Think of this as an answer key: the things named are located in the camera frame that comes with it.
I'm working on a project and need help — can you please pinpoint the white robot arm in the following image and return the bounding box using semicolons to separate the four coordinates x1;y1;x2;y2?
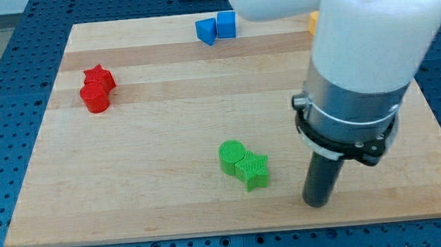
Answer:
228;0;441;207

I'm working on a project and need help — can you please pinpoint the blue cube block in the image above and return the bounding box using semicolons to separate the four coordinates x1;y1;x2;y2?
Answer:
217;11;237;39

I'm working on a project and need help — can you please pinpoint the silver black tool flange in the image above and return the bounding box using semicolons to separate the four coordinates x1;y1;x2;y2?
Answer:
291;63;408;166

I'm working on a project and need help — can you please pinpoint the yellow block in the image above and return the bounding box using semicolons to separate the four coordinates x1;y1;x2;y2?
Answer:
308;11;319;35

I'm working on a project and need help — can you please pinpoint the green star block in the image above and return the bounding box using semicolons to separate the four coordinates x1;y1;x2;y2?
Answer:
234;151;269;193

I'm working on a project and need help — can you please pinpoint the wooden board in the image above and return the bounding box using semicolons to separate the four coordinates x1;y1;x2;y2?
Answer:
4;14;441;247

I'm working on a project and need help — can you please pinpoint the blue triangle block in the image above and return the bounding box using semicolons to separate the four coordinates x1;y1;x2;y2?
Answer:
195;17;217;47

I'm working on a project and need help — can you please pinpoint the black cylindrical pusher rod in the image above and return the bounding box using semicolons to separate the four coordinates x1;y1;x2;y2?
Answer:
302;153;344;208

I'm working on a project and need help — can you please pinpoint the green circle block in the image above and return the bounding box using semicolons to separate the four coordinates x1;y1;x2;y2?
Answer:
218;140;246;176

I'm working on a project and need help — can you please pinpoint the red star block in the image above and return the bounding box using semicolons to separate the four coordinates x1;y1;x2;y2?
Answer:
83;64;116;95

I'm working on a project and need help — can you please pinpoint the red circle block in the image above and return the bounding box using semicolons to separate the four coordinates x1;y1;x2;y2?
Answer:
79;82;110;113

